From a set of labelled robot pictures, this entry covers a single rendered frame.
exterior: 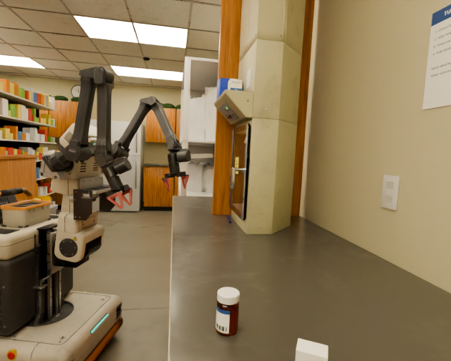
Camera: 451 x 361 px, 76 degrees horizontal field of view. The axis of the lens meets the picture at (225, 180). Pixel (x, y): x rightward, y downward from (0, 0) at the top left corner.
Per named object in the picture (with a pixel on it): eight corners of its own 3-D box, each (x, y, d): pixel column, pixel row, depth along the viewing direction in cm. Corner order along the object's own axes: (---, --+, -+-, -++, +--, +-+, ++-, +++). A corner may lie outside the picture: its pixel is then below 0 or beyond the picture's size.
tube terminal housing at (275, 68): (276, 217, 155) (286, 68, 148) (303, 234, 123) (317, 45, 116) (230, 216, 150) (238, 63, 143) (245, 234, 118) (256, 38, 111)
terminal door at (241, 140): (230, 208, 149) (235, 128, 145) (245, 221, 119) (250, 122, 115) (229, 208, 149) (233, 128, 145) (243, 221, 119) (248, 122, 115)
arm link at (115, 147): (150, 102, 194) (141, 92, 185) (165, 105, 187) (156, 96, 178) (117, 160, 186) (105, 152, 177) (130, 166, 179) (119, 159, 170)
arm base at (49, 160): (58, 157, 146) (41, 157, 134) (70, 147, 145) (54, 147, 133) (68, 170, 146) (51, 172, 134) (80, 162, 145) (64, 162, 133)
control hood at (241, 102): (235, 124, 146) (236, 104, 145) (252, 117, 114) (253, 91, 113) (212, 123, 144) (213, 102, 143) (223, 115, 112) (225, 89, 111)
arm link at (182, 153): (177, 147, 169) (168, 140, 162) (194, 145, 165) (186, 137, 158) (174, 166, 165) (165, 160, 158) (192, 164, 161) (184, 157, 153)
